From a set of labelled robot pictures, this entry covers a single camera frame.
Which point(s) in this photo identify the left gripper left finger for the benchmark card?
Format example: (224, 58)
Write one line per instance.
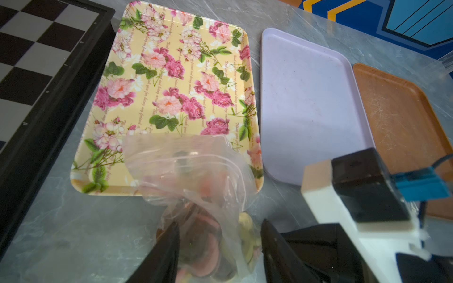
(161, 264)

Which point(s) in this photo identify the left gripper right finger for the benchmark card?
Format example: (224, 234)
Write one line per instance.
(281, 263)

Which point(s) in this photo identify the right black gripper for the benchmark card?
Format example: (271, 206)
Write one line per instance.
(327, 250)

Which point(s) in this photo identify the ziploc bag ring cookies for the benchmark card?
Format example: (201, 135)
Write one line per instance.
(205, 187)

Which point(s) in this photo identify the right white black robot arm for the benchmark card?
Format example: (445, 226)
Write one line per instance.
(355, 244)

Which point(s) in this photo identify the brown plastic tray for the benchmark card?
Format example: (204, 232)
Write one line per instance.
(405, 129)

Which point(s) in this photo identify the lavender plastic tray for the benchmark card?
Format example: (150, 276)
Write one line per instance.
(310, 106)

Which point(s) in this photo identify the floral pattern tray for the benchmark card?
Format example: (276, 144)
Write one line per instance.
(168, 71)

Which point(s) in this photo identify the black white checkerboard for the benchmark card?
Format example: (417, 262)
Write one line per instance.
(52, 58)

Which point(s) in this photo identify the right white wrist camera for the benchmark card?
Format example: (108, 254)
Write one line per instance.
(362, 178)

